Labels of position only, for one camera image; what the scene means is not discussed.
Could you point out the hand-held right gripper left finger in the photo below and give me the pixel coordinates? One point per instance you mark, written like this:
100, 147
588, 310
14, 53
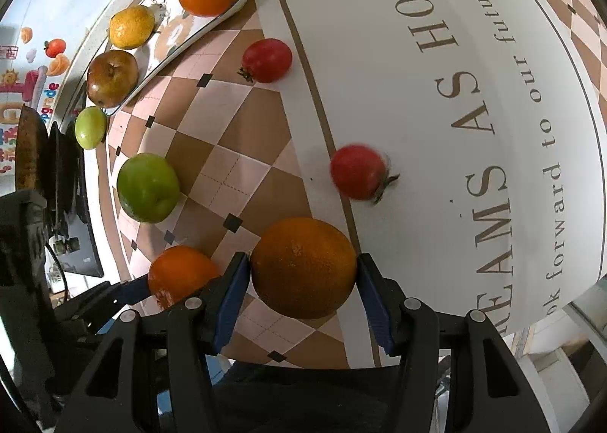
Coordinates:
231, 302

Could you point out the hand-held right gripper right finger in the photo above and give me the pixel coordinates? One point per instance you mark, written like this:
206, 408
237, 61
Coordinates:
375, 307

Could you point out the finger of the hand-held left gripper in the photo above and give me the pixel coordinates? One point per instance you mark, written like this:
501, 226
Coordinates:
133, 291

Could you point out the small orange tangerine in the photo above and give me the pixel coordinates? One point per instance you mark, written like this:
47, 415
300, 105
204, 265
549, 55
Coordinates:
182, 271

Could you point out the large orange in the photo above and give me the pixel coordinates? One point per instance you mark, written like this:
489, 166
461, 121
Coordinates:
303, 267

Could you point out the black flat panel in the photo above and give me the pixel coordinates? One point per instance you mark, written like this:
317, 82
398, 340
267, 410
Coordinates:
71, 205

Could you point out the large green apple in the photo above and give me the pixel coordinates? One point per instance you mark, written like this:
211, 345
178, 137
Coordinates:
148, 187

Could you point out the brown rough board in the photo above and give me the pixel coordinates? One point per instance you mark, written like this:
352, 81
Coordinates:
29, 150

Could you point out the red tomato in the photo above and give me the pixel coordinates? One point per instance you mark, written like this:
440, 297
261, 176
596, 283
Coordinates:
266, 60
358, 172

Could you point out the small green fruit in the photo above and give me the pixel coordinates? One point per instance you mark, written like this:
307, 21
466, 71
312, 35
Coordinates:
91, 127

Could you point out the checkered printed tablecloth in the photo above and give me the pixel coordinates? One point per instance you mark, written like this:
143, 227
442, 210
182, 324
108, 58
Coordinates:
427, 129

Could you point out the brown red apple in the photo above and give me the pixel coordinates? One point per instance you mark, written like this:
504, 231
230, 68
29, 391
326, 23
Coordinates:
112, 78

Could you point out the white patterned oval plate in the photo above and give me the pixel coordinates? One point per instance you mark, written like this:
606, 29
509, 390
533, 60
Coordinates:
176, 32

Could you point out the yellow lemon on plate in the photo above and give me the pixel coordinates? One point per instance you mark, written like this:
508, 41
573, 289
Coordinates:
132, 27

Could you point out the colourful wall sticker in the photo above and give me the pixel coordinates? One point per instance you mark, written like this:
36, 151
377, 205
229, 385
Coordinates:
28, 82

